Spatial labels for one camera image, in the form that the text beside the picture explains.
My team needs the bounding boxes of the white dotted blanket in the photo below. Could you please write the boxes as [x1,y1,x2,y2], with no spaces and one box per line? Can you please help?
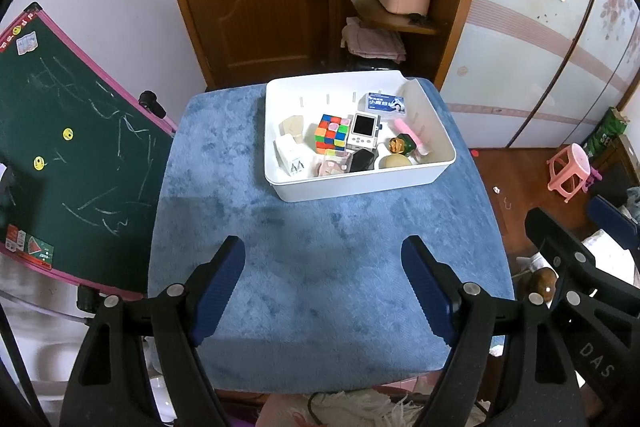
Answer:
[582,227,640,268]

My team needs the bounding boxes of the black easel knob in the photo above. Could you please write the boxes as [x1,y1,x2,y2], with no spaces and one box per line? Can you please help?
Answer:
[76,285,101,320]
[138,90,167,120]

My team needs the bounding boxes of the dark wooden furniture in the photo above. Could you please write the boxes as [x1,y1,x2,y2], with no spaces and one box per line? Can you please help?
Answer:
[590,134,640,202]

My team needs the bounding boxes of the multicoloured puzzle cube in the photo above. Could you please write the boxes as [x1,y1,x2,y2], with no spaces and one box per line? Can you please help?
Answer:
[314,113,350,155]

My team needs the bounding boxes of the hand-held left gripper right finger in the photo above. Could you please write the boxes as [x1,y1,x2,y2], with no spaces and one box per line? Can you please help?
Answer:
[401,234,586,427]

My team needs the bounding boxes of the blue plush table cover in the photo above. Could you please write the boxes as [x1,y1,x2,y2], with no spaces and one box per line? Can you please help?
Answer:
[147,77,516,395]

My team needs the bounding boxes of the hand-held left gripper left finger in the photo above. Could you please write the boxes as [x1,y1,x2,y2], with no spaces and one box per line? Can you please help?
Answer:
[60,235,246,427]

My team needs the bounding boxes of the white plastic storage bin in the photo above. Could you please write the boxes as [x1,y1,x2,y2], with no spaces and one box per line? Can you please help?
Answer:
[264,70,457,202]

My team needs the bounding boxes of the white device with screen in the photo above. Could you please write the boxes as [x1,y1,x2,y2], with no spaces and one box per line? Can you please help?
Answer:
[347,112,383,152]

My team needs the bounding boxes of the pink plastic stool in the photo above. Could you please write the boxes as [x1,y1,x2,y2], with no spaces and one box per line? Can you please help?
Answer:
[546,143,593,204]

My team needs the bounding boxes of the green gadget with gold teeth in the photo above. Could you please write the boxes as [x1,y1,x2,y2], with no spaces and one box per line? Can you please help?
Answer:
[389,134,418,156]

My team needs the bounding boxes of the floral sliding wardrobe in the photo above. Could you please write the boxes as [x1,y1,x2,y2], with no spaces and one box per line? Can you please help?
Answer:
[440,0,640,152]

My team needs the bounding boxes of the beige rectangular block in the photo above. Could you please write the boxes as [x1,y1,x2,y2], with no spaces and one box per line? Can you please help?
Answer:
[278,115,306,142]

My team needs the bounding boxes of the white charger plug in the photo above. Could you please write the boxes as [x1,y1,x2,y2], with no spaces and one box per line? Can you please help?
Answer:
[274,135,307,178]

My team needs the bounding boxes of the brown rounded object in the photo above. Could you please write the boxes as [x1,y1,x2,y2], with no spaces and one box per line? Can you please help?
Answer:
[529,268,558,308]

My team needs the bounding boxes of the white fringed cloth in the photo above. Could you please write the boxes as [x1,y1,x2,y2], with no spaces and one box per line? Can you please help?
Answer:
[310,387,431,427]

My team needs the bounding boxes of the red and green sticker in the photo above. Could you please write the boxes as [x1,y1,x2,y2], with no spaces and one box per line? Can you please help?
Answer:
[2,224,55,265]

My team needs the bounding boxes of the black charger plug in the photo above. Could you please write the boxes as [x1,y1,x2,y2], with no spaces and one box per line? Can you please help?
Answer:
[348,148,377,172]

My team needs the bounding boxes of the green printed bag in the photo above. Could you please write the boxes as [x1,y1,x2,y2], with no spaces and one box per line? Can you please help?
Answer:
[582,107,628,160]

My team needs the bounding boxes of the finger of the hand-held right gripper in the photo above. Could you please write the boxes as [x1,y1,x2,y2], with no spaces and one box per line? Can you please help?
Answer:
[524,207,640,325]
[587,196,640,253]

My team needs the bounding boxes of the small clear plastic box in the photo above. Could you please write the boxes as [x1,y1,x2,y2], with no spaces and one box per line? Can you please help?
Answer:
[318,153,351,176]

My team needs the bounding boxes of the folded pink towels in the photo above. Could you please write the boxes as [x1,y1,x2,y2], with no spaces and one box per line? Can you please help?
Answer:
[341,17,407,62]

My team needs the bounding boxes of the green chalkboard with pink frame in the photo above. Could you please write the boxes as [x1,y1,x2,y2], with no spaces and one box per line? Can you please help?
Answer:
[0,2,176,303]

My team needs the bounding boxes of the clear floss pick box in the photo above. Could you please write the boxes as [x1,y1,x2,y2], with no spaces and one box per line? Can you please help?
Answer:
[361,91,408,118]

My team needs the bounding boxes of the pink tube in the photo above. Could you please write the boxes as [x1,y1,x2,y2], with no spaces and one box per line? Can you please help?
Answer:
[392,117,431,155]

